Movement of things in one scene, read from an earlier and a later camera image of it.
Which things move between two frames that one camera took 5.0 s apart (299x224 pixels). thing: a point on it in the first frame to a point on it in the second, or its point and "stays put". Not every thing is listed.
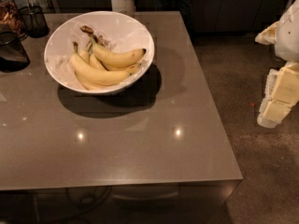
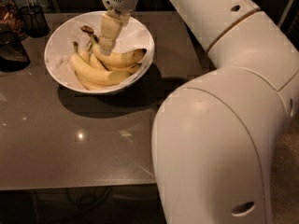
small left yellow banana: (85, 53) stays put
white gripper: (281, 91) to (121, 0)
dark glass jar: (35, 21) stays put
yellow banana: (117, 59) stays put
